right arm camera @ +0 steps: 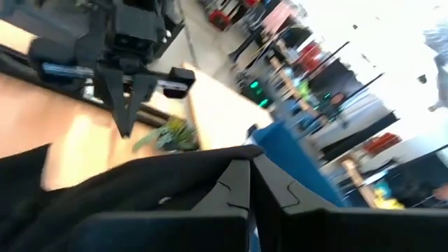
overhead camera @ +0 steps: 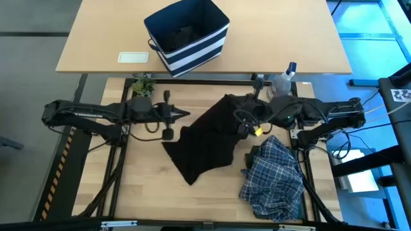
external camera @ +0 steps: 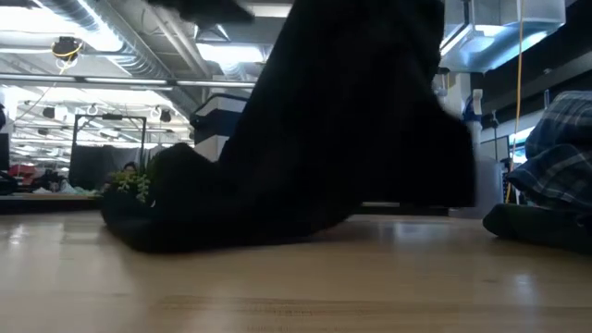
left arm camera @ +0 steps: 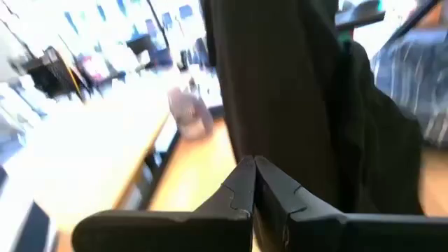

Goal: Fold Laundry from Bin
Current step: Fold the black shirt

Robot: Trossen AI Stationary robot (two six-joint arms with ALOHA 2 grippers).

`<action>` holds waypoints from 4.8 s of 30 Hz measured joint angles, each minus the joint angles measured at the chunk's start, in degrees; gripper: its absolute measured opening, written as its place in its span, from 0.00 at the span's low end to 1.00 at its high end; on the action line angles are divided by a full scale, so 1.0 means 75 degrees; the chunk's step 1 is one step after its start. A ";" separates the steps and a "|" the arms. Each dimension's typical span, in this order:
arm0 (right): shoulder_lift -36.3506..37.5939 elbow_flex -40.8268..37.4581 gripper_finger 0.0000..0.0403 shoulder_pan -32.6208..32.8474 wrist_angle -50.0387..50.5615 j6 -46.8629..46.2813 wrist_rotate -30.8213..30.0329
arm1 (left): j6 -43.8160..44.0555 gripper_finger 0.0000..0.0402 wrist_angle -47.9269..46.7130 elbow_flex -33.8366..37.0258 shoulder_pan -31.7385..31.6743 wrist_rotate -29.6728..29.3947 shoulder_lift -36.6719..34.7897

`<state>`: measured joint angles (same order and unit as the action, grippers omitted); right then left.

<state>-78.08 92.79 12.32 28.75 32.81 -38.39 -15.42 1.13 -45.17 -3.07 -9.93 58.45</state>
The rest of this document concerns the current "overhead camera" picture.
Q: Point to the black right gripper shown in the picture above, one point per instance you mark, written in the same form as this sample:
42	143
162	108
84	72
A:
253	110

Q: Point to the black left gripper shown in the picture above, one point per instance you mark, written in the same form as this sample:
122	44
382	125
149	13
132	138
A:
162	113

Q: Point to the black knit garment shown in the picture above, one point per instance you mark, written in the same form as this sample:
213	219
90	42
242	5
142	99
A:
205	144

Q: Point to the dark green button shirt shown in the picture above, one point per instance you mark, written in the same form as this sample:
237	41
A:
250	158

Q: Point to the navy white striped fabric bin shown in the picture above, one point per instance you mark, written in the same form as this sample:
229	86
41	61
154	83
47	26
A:
189	54

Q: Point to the blue plaid shirt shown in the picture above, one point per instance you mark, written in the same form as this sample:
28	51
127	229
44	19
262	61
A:
273	179

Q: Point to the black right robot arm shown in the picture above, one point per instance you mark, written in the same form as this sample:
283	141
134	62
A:
337	112

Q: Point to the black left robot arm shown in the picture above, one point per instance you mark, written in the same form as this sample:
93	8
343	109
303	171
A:
90	112

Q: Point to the clear spray bottle blue nozzle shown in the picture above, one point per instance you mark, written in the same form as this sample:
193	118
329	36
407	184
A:
284	81

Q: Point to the small green succulent plant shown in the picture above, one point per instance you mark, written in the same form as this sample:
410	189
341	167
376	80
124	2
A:
143	86

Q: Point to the white rectangular tray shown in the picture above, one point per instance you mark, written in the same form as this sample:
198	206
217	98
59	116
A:
133	57

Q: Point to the light wooden desk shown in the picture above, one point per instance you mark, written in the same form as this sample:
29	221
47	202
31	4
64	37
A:
289	38

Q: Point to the black folded cloth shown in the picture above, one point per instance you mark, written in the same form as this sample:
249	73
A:
181	38

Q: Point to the black yellow striped base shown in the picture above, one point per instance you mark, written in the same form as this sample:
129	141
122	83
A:
69	179

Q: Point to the white box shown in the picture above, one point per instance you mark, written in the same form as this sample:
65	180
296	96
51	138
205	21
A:
359	176

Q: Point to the white marker card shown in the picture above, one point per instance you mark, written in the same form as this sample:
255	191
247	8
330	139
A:
401	95

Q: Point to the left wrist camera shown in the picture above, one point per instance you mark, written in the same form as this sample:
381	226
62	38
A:
140	109

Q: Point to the black aluminium table frame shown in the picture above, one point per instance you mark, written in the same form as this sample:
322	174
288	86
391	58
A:
208	81

